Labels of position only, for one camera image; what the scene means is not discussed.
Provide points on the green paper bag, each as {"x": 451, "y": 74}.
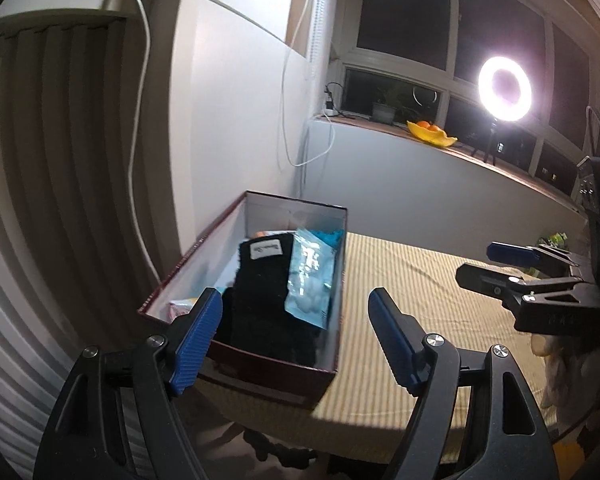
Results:
{"x": 555, "y": 238}

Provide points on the yellow fruit bowl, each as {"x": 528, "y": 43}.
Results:
{"x": 430, "y": 137}

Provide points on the white ribbed radiator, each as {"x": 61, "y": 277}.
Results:
{"x": 55, "y": 210}

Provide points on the yellow striped tablecloth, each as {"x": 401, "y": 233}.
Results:
{"x": 430, "y": 280}

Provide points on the dark red storage box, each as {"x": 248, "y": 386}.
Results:
{"x": 260, "y": 380}

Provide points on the black cloth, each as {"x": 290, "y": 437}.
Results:
{"x": 322, "y": 345}

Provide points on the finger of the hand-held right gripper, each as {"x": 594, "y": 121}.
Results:
{"x": 485, "y": 282}
{"x": 510, "y": 252}

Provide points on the power strip with chargers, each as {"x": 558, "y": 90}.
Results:
{"x": 328, "y": 106}

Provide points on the potted plant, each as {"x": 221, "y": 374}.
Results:
{"x": 382, "y": 110}

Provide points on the window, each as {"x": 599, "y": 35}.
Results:
{"x": 405, "y": 10}

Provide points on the cotton ball bag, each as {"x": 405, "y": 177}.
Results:
{"x": 310, "y": 280}

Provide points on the black knit glove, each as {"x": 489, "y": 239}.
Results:
{"x": 260, "y": 300}

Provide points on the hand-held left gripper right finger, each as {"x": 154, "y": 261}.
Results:
{"x": 390, "y": 340}

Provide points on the black tripod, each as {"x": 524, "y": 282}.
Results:
{"x": 490, "y": 140}

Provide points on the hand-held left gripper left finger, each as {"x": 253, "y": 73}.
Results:
{"x": 197, "y": 340}

